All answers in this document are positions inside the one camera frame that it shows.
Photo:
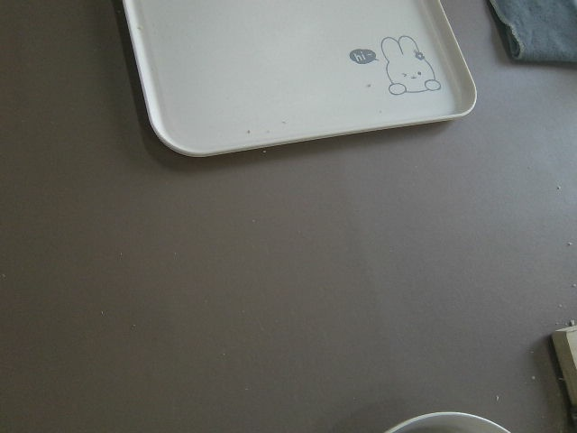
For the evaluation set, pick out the cream rabbit tray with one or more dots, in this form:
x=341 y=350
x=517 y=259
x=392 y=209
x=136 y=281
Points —
x=229 y=76

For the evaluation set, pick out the wooden cutting board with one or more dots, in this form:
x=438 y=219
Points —
x=564 y=341

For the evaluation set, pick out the grey folded cloth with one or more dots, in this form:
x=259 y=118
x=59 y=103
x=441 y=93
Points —
x=537 y=31

